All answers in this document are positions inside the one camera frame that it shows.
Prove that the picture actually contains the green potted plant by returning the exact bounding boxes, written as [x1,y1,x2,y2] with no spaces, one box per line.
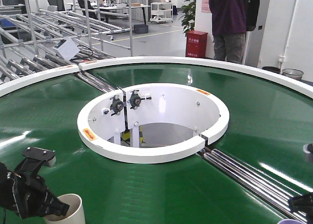
[181,0,196,33]

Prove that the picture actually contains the white shelf cart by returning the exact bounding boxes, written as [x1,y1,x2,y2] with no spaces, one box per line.
[150,2,173,23]

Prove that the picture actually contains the metal roller rack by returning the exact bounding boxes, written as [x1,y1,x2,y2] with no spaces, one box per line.
[0,0,124,84]

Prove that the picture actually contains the steel conveyor rollers right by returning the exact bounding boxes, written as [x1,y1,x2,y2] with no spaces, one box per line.
[198,147,313,224]

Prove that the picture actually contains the red fire extinguisher box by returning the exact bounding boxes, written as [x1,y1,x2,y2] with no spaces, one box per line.
[185,30,208,58]

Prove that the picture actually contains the white power supply box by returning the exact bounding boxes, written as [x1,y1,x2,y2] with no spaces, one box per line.
[53,37,80,61]

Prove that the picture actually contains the dark storage crate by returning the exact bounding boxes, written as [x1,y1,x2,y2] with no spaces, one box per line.
[134,24,149,34]

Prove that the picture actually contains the steel conveyor rollers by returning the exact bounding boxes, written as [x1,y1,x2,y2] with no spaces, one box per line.
[198,147,313,224]
[75,71,118,93]

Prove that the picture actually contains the black bearing mount left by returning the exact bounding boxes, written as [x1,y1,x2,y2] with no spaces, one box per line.
[110,95,124,116]

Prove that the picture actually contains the black waste bin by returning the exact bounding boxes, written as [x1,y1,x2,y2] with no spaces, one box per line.
[262,66,281,74]

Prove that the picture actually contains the beige paper cup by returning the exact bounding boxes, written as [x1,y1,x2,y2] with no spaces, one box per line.
[43,194,86,224]

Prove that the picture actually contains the metal mesh waste bin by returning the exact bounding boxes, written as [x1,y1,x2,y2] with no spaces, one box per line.
[282,68,304,81]

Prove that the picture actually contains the black bearing mount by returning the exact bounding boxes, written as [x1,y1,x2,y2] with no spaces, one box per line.
[110,95,124,116]
[130,90,141,110]

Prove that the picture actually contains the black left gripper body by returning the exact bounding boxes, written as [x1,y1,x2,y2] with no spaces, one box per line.
[7,172,49,219]

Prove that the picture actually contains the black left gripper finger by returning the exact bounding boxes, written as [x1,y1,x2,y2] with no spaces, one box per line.
[14,147,56,182]
[40,190,70,217]

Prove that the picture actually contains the steel conveyor rollers left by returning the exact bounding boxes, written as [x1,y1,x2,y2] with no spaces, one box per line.
[75,71,118,93]

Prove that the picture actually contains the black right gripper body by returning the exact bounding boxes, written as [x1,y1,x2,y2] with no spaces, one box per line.
[288,193,313,223]

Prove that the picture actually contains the office desk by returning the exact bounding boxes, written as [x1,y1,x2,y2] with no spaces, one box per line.
[88,3,150,24]

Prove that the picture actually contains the pink paper notice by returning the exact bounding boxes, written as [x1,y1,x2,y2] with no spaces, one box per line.
[201,0,211,13]

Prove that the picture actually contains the person in purple sweater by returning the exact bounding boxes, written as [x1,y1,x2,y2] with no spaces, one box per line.
[209,0,248,64]

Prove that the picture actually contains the black bearing mount right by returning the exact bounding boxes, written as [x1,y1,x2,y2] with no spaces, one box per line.
[130,90,141,110]

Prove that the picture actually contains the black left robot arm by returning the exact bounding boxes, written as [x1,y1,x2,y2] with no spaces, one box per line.
[0,147,70,219]

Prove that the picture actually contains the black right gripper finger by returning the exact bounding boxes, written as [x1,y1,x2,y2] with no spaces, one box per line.
[303,143,313,162]

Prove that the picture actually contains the white outer conveyor rim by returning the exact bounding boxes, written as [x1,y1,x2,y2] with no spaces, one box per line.
[0,56,313,98]

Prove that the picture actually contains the white inner conveyor ring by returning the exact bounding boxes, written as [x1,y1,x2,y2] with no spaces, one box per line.
[77,83,230,164]

